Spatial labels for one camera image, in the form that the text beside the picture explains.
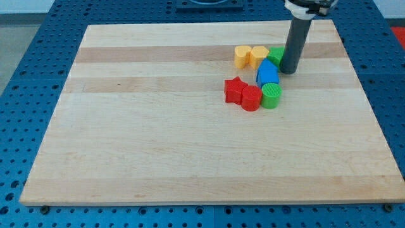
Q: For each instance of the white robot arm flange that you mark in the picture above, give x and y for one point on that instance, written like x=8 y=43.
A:
x=308 y=9

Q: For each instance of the red star block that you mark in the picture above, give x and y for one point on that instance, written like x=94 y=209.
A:
x=233 y=90

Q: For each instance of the red cylinder block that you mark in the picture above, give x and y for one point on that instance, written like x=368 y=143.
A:
x=251 y=98

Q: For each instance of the light wooden board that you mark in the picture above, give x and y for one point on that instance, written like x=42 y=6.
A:
x=142 y=120

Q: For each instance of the green cylinder block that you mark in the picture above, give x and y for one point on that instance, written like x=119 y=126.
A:
x=271 y=93

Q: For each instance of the yellow heart block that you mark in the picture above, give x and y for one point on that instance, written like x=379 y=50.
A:
x=241 y=56

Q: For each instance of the blue house-shaped block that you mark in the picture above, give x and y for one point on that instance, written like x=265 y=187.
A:
x=267 y=73

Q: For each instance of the yellow hexagon block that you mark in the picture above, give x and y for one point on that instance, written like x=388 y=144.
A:
x=257 y=55

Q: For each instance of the green star block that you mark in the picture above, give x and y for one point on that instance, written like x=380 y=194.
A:
x=275 y=55

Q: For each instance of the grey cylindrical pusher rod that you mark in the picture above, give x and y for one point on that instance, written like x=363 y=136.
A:
x=296 y=39

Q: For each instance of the red object at right edge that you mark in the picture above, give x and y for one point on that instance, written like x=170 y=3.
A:
x=399 y=33

